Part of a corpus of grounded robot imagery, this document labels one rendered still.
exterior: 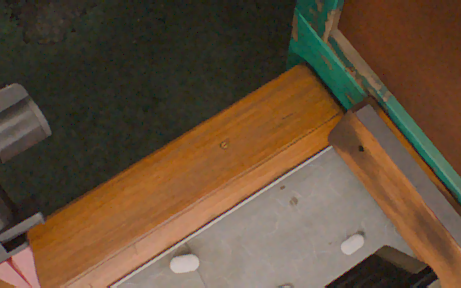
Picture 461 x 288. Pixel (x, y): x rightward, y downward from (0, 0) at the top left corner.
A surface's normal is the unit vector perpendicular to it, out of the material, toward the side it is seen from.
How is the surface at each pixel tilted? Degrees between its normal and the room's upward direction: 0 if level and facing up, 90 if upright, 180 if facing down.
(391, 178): 67
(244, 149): 0
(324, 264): 0
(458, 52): 90
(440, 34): 90
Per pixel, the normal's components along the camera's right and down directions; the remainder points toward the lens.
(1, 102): 0.52, 0.14
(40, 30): 0.00, -0.37
